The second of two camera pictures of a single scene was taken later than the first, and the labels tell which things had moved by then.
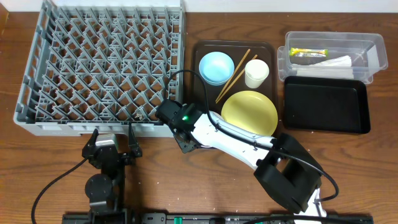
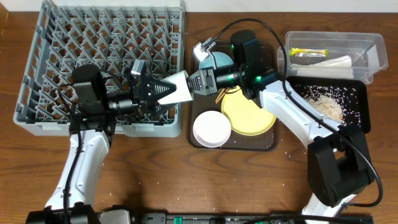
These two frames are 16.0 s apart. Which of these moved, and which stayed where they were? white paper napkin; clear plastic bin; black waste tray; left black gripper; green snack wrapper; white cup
Moved: white cup; left black gripper
Stayed: green snack wrapper; black waste tray; clear plastic bin; white paper napkin
